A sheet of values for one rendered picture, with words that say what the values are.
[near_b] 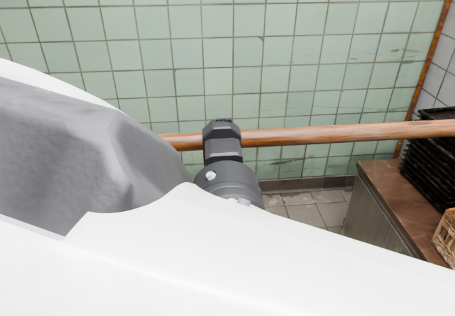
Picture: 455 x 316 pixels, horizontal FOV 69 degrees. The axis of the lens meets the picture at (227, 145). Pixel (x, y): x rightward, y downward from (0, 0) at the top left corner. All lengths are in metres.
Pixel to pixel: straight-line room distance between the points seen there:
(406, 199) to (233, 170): 1.16
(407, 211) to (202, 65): 1.14
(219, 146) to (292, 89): 1.47
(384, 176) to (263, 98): 0.74
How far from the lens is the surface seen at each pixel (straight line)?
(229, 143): 0.46
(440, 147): 1.42
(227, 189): 0.38
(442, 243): 1.33
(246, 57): 1.77
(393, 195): 1.51
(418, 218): 1.44
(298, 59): 1.84
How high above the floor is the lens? 1.48
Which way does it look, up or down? 33 degrees down
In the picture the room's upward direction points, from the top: straight up
